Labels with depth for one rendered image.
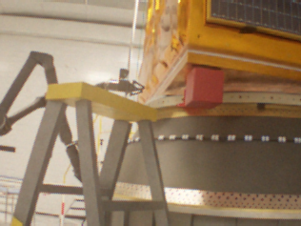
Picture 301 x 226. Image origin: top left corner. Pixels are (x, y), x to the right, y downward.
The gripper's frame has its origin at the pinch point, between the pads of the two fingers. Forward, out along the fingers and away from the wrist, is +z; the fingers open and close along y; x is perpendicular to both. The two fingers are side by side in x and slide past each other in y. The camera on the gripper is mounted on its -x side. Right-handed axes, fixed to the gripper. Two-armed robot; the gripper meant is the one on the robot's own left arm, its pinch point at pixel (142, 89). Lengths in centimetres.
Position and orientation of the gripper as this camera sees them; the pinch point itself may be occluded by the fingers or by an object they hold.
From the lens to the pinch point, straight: 222.0
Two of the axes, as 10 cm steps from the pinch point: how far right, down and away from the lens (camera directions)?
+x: -0.9, 9.8, -1.7
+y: -1.4, 1.6, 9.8
